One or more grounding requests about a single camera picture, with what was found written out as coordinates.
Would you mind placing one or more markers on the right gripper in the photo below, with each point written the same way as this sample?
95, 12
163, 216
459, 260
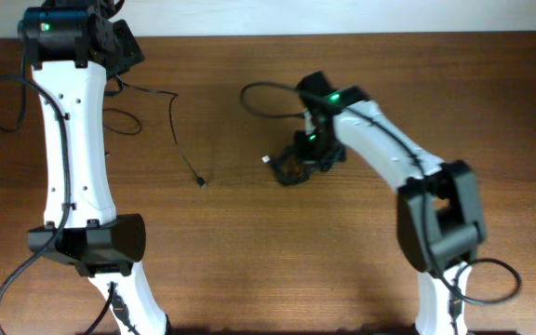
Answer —
293, 168

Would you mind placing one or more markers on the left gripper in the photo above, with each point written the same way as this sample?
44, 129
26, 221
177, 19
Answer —
126, 51

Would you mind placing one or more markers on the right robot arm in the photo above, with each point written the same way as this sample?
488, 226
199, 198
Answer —
439, 223

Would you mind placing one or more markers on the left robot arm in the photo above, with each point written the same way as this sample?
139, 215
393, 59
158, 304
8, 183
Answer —
74, 48

